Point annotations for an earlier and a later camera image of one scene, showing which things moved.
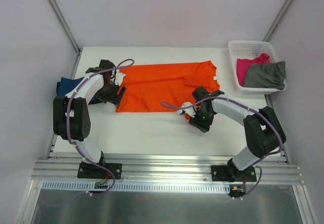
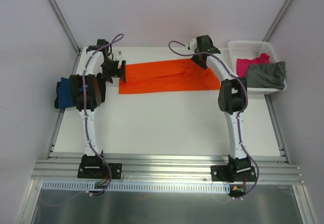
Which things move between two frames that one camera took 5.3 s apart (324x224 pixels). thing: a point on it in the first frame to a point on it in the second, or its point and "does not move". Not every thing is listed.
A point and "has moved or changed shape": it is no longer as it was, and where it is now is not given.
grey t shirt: x=270 y=75 does not move
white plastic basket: x=248 y=49 does not move
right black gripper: x=198 y=123 to x=199 y=60
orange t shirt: x=164 y=87 has moved or changed shape
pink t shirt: x=242 y=64 does not move
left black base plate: x=90 y=171 does not move
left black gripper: x=119 y=95 to x=122 y=71
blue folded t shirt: x=67 y=84 does not move
